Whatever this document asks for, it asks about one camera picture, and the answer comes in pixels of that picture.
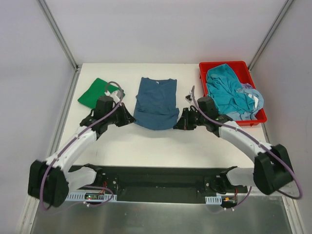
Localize left aluminium frame post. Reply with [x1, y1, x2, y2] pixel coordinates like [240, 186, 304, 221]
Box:
[37, 0, 80, 71]

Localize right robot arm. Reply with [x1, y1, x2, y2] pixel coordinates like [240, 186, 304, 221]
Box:
[174, 95, 293, 195]

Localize teal t-shirt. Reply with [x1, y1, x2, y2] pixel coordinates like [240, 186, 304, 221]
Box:
[206, 64, 242, 115]

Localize aluminium frame post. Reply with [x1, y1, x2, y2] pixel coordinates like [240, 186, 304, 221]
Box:
[248, 0, 296, 71]
[37, 0, 80, 71]

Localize dark blue t-shirt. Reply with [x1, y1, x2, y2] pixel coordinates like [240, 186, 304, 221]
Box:
[134, 78, 179, 131]

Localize light blue t-shirt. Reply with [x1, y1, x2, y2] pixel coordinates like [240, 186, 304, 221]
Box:
[224, 83, 264, 121]

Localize red plastic bin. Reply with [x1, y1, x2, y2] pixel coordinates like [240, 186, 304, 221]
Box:
[199, 60, 267, 126]

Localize white cable duct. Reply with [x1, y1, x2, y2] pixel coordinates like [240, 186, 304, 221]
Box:
[205, 195, 222, 205]
[65, 192, 117, 202]

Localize green t-shirt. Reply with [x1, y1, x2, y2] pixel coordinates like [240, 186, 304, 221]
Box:
[78, 78, 125, 109]

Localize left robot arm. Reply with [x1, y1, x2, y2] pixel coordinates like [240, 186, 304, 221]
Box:
[27, 93, 135, 207]

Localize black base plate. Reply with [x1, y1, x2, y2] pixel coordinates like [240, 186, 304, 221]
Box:
[68, 163, 280, 203]

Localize right aluminium frame post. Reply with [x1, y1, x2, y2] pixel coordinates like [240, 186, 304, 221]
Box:
[248, 0, 296, 71]

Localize left white cable duct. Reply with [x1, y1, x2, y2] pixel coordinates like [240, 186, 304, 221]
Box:
[65, 192, 117, 202]

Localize right white cable duct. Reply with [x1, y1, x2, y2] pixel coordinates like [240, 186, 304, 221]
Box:
[205, 195, 222, 205]

